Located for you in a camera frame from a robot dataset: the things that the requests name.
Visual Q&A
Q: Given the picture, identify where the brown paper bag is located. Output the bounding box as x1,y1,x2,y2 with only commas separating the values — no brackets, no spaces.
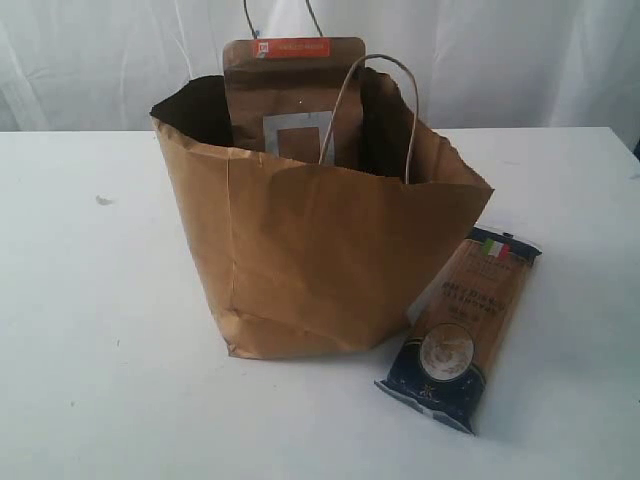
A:
150,50,492,359

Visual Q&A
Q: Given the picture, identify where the brown kraft standup pouch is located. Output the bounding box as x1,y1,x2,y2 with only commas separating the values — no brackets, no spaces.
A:
223,37,366,170

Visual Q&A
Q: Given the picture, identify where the spaghetti packet dark blue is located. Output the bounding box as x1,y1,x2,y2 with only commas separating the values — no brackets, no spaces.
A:
375,227,541,434

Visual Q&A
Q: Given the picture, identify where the small paper scrap on table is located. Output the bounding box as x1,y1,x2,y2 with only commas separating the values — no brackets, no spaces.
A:
95,195,114,206

